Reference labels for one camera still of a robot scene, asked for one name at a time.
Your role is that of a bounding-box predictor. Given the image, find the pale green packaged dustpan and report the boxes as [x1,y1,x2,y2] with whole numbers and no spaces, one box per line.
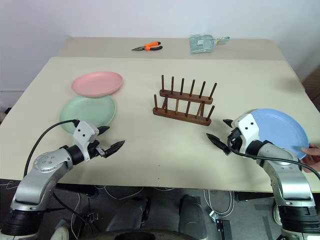
[188,34,232,55]

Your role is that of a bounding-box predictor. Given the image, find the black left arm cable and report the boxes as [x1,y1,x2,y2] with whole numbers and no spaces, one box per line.
[23,119,81,178]

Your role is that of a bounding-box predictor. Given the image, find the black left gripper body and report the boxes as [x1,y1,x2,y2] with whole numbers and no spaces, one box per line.
[87,140,106,160]

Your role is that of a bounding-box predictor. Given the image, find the person's bare hand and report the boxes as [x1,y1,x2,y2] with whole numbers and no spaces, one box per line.
[300,143,320,173]

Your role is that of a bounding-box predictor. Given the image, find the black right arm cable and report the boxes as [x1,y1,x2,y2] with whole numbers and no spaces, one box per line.
[225,134,320,181]

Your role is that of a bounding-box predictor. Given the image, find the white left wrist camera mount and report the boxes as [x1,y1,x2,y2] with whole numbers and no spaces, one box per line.
[72,121,100,164]

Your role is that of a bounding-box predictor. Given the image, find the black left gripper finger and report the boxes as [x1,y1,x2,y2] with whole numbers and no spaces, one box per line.
[102,140,126,159]
[97,126,111,137]

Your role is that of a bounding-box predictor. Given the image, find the blue plate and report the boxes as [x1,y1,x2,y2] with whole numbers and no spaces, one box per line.
[249,107,310,161]

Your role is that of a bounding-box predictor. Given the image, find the orange-handled pliers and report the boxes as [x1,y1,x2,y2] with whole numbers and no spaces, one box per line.
[131,41,164,53]

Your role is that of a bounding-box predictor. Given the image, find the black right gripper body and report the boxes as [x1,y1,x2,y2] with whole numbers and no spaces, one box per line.
[226,127,244,153]

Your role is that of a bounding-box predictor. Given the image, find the brown cardboard box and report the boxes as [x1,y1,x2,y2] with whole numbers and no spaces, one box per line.
[301,66,320,114]

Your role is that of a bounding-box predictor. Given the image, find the dark glossy rounded shape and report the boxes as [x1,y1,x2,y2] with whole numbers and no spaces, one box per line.
[178,194,208,235]
[105,195,151,233]

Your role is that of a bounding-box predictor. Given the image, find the black box on floor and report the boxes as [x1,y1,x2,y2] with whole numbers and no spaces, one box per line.
[215,219,233,240]

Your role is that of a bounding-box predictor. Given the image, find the pink plate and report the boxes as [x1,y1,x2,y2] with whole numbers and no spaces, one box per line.
[70,71,125,99]

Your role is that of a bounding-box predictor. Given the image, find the green plate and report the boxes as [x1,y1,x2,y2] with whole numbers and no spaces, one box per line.
[59,95,117,135]

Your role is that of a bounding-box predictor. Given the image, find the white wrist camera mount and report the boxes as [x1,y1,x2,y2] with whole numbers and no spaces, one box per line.
[72,121,100,164]
[230,112,263,154]

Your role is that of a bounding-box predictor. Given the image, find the white cable under table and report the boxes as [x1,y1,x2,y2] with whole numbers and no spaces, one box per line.
[102,185,145,201]
[203,189,235,216]

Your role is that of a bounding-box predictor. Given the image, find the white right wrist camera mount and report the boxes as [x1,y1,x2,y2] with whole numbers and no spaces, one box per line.
[230,112,263,154]

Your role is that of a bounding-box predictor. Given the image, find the wooden dish rack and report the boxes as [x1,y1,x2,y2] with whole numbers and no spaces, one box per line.
[152,74,218,128]

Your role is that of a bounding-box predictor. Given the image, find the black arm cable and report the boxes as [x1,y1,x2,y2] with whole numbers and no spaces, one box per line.
[225,134,320,181]
[23,119,81,178]

